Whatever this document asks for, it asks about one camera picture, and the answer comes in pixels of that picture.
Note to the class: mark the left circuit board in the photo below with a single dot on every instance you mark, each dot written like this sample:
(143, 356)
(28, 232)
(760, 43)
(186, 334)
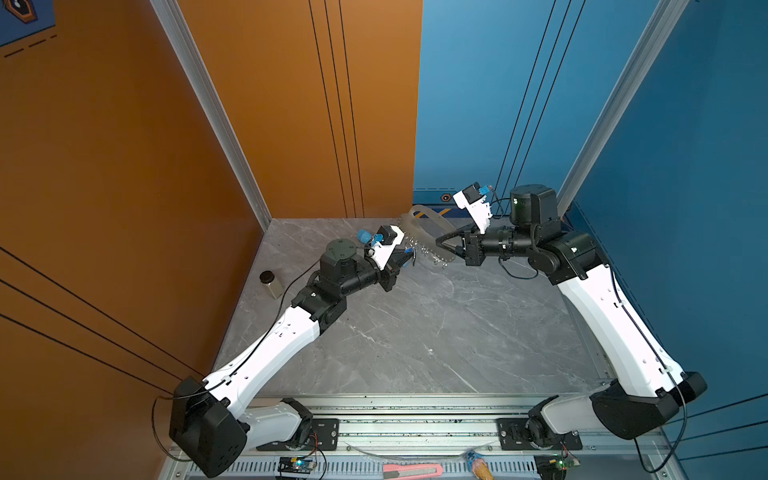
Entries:
(295, 467)

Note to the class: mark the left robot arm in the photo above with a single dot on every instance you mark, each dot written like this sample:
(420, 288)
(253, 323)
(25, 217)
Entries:
(211, 421)

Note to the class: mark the silver split key rings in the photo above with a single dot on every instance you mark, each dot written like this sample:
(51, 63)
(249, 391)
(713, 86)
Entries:
(429, 252)

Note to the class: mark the right circuit board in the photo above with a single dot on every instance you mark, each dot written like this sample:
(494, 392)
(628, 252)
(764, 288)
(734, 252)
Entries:
(555, 468)

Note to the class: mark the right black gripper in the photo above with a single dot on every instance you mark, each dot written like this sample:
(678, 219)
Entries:
(472, 250)

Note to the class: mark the circuit board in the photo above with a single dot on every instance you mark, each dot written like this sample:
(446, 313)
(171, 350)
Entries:
(555, 468)
(295, 467)

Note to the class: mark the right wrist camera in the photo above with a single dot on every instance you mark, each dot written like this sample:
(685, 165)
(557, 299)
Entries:
(474, 200)

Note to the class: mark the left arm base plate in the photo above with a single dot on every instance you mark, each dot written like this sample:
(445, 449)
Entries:
(324, 433)

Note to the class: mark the small brown jar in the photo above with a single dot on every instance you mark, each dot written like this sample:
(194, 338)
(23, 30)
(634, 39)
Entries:
(271, 283)

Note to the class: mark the toy ice cream cone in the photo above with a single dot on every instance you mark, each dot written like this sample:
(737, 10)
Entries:
(478, 466)

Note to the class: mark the blue toy microphone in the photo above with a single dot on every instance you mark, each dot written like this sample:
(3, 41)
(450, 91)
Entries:
(365, 237)

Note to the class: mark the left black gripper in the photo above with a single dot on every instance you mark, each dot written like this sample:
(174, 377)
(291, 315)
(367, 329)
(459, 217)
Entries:
(389, 270)

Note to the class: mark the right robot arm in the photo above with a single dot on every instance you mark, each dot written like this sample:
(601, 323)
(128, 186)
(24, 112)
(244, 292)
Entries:
(649, 387)

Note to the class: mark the pink utility knife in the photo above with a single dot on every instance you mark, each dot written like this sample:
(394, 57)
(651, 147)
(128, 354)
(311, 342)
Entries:
(412, 471)

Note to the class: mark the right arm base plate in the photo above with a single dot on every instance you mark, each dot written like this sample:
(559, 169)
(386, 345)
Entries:
(530, 434)

